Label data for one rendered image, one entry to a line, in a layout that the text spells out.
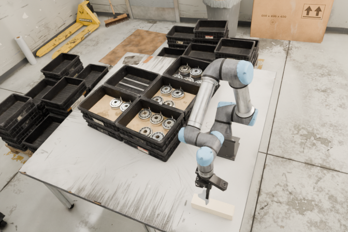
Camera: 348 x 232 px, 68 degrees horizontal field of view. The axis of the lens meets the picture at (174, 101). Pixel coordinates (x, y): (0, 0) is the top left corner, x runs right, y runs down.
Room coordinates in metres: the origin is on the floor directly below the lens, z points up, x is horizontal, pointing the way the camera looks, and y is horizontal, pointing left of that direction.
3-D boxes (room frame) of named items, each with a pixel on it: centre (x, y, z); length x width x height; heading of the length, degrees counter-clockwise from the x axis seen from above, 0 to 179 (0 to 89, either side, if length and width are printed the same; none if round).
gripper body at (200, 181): (0.67, -0.08, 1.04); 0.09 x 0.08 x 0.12; 61
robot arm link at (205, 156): (0.67, -0.09, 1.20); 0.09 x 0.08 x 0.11; 143
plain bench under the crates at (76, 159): (1.48, 0.13, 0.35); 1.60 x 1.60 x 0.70; 60
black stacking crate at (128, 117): (1.26, 0.19, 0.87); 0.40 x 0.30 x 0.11; 51
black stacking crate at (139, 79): (1.74, 0.31, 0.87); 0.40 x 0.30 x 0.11; 51
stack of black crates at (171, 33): (3.20, -0.29, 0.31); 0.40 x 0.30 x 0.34; 60
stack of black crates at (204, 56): (2.65, -0.44, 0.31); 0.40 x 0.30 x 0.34; 60
